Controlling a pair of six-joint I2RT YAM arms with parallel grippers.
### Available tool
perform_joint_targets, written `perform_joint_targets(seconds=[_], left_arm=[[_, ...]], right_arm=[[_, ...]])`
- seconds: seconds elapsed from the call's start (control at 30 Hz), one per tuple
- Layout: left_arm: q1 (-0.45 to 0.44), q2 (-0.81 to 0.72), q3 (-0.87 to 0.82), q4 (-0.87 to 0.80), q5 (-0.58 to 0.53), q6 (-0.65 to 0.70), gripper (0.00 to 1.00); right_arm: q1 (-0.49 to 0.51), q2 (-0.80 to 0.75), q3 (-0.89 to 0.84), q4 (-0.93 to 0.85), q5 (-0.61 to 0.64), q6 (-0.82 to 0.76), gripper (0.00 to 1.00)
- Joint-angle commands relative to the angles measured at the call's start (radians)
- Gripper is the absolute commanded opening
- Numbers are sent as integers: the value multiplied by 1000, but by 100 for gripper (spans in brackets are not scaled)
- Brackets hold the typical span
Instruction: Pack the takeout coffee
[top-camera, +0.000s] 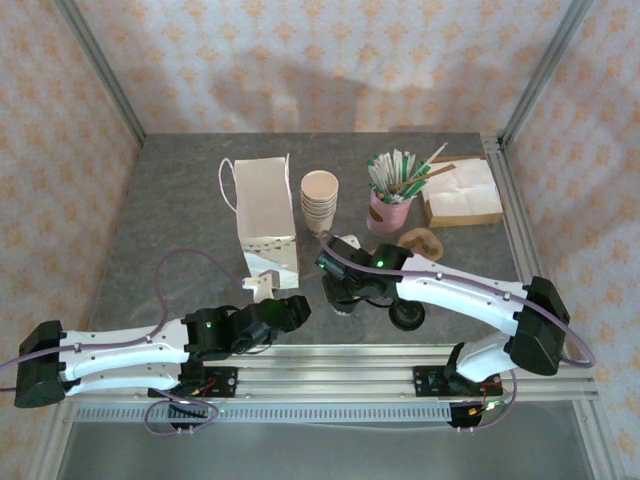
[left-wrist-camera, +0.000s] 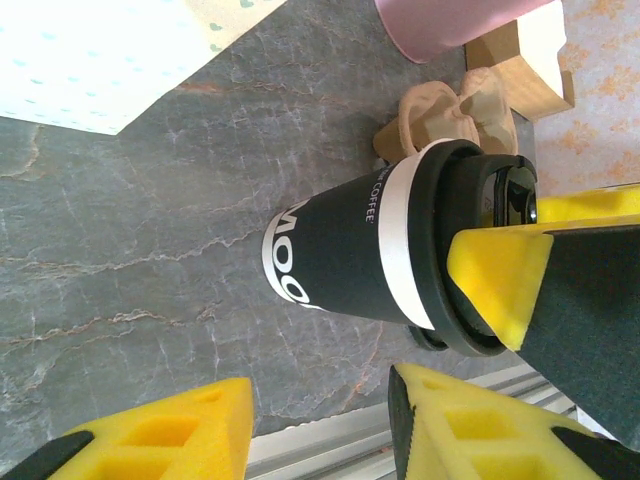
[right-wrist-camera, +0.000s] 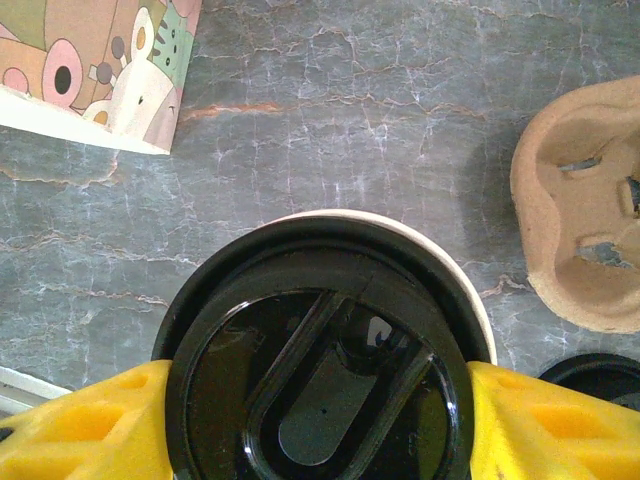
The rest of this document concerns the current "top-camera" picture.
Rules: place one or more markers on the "paper coffee cup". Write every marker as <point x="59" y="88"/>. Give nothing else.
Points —
<point x="345" y="311"/>

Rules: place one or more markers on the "brown pulp cup carrier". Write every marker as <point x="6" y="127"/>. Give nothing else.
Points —
<point x="422" y="242"/>

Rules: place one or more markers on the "white paper gift bag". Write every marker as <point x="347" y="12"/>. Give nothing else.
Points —
<point x="265" y="210"/>

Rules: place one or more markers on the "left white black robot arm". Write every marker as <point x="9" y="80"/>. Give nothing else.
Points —
<point x="125" y="350"/>

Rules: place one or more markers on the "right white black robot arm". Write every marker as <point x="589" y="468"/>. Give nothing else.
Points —
<point x="460" y="295"/>

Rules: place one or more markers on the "pink holder cup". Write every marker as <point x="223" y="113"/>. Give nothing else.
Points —
<point x="387" y="217"/>

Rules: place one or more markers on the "stack of paper cups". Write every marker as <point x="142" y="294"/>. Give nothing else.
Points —
<point x="320" y="200"/>

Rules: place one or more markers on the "green white sugar stick packet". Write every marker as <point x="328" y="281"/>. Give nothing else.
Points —
<point x="409" y="165"/>
<point x="386" y="170"/>
<point x="398" y="167"/>
<point x="375" y="172"/>

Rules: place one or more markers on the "cardboard napkin box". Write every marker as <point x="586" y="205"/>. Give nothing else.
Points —
<point x="465" y="219"/>

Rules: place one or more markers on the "stack of white napkins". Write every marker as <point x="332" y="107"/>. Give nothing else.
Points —
<point x="462" y="185"/>

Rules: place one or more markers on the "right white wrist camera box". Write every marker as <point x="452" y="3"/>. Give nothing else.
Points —
<point x="351" y="241"/>

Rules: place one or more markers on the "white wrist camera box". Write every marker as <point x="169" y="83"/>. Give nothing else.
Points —
<point x="265" y="287"/>
<point x="351" y="241"/>

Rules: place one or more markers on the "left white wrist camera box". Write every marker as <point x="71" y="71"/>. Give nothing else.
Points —
<point x="265" y="287"/>

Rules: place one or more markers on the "left black mount plate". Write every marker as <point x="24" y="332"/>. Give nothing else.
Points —
<point x="227" y="381"/>

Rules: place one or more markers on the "black mount plate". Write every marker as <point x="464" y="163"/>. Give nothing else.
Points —
<point x="422" y="382"/>
<point x="227" y="381"/>

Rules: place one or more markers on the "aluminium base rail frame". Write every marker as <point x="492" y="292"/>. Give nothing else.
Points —
<point x="325" y="380"/>

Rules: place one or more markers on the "right black mount plate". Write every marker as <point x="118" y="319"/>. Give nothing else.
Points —
<point x="422" y="382"/>

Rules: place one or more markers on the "aluminium side rail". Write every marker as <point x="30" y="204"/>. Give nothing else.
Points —
<point x="515" y="220"/>

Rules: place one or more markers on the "aluminium frame leg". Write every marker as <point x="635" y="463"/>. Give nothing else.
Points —
<point x="52" y="440"/>
<point x="597" y="440"/>

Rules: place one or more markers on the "aluminium frame post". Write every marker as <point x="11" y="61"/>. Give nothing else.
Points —
<point x="100" y="65"/>
<point x="545" y="65"/>

